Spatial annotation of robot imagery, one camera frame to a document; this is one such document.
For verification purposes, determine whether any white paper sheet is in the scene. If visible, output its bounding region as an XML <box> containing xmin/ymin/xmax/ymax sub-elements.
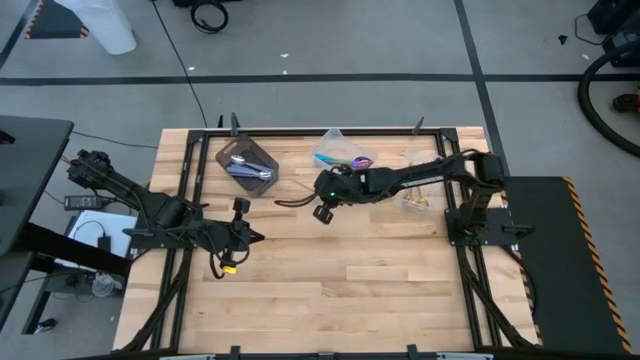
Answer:
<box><xmin>67</xmin><ymin>209</ymin><xmax>132</xmax><ymax>271</ymax></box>

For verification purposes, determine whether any large black hazard-edged mat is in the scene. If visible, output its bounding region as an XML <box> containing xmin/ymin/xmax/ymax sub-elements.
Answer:
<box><xmin>499</xmin><ymin>174</ymin><xmax>635</xmax><ymax>355</ymax></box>

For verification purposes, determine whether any long black power adapter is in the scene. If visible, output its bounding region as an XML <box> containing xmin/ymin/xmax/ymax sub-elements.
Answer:
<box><xmin>63</xmin><ymin>194</ymin><xmax>105</xmax><ymax>212</ymax></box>

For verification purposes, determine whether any thick black hose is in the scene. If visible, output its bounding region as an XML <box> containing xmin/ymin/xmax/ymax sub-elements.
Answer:
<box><xmin>577</xmin><ymin>42</ymin><xmax>640</xmax><ymax>160</ymax></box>

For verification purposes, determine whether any clear plastic cup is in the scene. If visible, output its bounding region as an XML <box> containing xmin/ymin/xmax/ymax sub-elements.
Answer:
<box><xmin>91</xmin><ymin>273</ymin><xmax>117</xmax><ymax>299</ymax></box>

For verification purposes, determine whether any black desk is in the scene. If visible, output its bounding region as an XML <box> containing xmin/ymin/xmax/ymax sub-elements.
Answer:
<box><xmin>0</xmin><ymin>115</ymin><xmax>132</xmax><ymax>335</ymax></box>

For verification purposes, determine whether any black metal table frame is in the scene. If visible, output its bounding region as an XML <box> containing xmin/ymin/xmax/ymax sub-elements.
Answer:
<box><xmin>117</xmin><ymin>112</ymin><xmax>541</xmax><ymax>360</ymax></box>

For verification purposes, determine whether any thin black floor cable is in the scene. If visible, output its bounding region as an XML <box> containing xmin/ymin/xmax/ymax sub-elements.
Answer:
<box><xmin>69</xmin><ymin>130</ymin><xmax>159</xmax><ymax>150</ymax></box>

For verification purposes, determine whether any white cylinder object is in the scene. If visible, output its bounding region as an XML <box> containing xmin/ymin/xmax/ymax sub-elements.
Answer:
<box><xmin>53</xmin><ymin>0</ymin><xmax>137</xmax><ymax>56</ymax></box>

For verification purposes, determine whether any smoky grey plastic bin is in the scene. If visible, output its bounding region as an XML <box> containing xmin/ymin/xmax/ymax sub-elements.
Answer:
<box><xmin>214</xmin><ymin>132</ymin><xmax>280</xmax><ymax>199</ymax></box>

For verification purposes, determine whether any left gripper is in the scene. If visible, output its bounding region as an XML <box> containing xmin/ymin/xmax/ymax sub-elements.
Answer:
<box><xmin>208</xmin><ymin>196</ymin><xmax>266</xmax><ymax>276</ymax></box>

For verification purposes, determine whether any silver metal spoon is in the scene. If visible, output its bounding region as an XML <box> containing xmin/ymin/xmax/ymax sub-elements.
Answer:
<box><xmin>229</xmin><ymin>154</ymin><xmax>274</xmax><ymax>174</ymax></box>
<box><xmin>225</xmin><ymin>165</ymin><xmax>261</xmax><ymax>178</ymax></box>
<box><xmin>239</xmin><ymin>169</ymin><xmax>275</xmax><ymax>182</ymax></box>

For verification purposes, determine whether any black floor equipment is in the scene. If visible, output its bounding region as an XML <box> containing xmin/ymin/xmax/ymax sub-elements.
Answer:
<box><xmin>573</xmin><ymin>0</ymin><xmax>640</xmax><ymax>69</ymax></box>

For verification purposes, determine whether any small black hazard-edged mat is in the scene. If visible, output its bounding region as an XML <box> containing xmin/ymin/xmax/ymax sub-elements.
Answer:
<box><xmin>23</xmin><ymin>0</ymin><xmax>90</xmax><ymax>40</ymax></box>

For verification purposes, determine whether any clear plastic bin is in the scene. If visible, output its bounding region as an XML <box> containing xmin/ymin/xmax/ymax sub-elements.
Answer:
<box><xmin>392</xmin><ymin>148</ymin><xmax>437</xmax><ymax>215</ymax></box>
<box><xmin>310</xmin><ymin>127</ymin><xmax>377</xmax><ymax>174</ymax></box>

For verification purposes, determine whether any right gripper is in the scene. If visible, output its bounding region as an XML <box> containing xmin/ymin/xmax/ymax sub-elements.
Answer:
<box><xmin>311</xmin><ymin>166</ymin><xmax>372</xmax><ymax>226</ymax></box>

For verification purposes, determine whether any long black floor cable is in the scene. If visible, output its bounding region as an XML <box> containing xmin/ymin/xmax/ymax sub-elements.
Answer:
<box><xmin>151</xmin><ymin>0</ymin><xmax>209</xmax><ymax>129</ymax></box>

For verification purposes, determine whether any small dark floor object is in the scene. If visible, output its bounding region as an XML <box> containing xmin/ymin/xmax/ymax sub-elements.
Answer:
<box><xmin>612</xmin><ymin>92</ymin><xmax>640</xmax><ymax>114</ymax></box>

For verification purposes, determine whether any coiled black cable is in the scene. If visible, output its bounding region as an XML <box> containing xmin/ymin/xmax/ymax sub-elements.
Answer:
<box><xmin>172</xmin><ymin>0</ymin><xmax>231</xmax><ymax>35</ymax></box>

